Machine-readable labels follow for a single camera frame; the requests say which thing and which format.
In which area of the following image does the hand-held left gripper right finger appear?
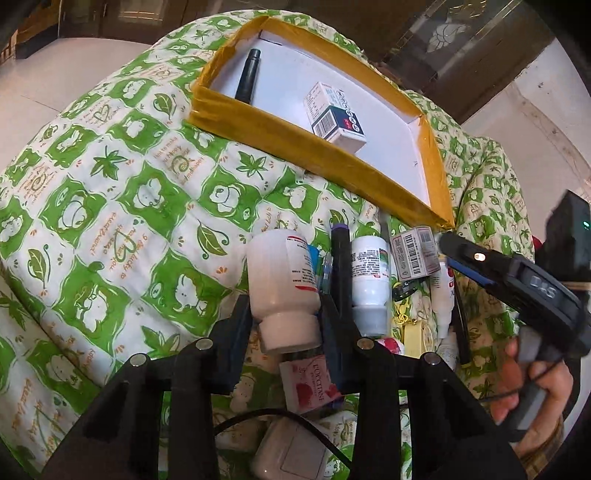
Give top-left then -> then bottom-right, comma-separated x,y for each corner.
321,293 -> 527,480

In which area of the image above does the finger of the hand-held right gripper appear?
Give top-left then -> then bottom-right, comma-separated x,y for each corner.
446,259 -> 509,302
438,230 -> 514,278

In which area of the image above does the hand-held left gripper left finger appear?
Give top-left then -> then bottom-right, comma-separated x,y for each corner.
41,294 -> 254,480

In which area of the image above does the small white dropper bottle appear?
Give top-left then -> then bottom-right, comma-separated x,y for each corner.
431,261 -> 458,340

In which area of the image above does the small grey barcode box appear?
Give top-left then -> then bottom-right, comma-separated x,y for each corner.
390,226 -> 441,278

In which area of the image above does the pink rose print tube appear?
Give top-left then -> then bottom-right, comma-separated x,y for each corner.
278,336 -> 408,412

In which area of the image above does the large white plastic bottle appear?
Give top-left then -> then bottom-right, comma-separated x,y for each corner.
246,229 -> 322,354

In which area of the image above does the white bottle with green label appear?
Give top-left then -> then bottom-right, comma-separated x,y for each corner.
351,235 -> 391,337

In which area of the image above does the black pen with purple band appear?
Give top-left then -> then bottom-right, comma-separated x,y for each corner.
329,223 -> 357,324

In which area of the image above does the yellow plastic case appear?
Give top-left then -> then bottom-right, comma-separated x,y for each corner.
404,318 -> 437,358

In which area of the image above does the yellow taped cardboard box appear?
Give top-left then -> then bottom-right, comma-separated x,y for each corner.
187,16 -> 455,229

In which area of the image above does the person's right forearm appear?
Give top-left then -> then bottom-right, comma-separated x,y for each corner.
510,415 -> 571,480

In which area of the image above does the person's right hand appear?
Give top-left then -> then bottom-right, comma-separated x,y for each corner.
488,339 -> 574,446

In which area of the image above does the thin black pen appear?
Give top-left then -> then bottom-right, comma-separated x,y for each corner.
455,288 -> 472,366

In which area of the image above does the white power adapter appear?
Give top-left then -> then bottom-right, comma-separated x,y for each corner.
250,418 -> 338,480

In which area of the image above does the green white printed blanket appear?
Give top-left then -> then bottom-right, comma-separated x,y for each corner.
0,11 -> 546,480

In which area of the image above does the white blue medicine box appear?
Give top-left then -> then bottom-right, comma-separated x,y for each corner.
303,82 -> 369,153

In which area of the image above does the wooden door with flower glass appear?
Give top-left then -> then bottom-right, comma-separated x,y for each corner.
365,0 -> 571,125

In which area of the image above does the black mascara tube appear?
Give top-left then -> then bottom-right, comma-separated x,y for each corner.
235,48 -> 262,103

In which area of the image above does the wooden door with gold trim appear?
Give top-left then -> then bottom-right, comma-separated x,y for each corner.
55,0 -> 259,40

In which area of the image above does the black cable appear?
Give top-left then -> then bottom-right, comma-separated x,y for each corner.
212,406 -> 356,480

